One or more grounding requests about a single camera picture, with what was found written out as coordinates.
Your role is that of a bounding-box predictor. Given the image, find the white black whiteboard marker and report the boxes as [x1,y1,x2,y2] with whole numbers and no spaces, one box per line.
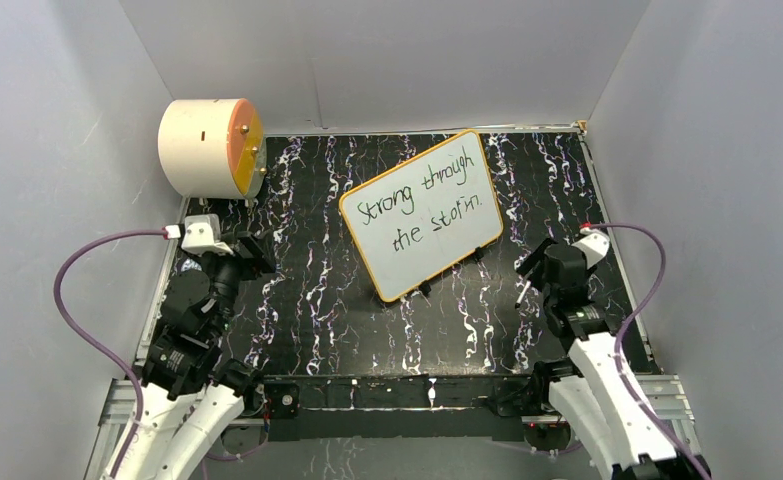
[514,280,532,309]

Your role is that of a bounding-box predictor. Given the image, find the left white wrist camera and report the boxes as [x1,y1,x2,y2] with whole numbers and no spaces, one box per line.
[162,213,234,256]

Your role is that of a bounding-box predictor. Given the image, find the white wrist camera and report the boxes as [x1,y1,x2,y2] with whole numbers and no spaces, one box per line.
[572,224,611,270]
[162,213,234,256]

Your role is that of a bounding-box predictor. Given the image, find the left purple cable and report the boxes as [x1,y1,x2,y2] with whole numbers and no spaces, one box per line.
[53,229,168,480]

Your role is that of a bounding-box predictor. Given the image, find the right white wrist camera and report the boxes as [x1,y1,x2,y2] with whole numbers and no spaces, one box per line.
[572,224,611,270]

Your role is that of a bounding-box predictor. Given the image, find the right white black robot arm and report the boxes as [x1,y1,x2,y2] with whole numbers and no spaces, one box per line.
[516,228,710,479]

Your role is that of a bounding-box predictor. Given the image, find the aluminium front frame rail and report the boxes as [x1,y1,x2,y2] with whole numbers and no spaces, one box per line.
[84,374,714,480]

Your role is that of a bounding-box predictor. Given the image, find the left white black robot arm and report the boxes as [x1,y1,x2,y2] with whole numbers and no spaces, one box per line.
[102,231,276,479]

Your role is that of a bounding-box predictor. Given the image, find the cream cylindrical drum orange face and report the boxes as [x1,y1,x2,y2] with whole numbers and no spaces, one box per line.
[157,98,267,201]

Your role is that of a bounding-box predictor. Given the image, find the yellow framed whiteboard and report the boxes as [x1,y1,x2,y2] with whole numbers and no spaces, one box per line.
[339,129,504,303]

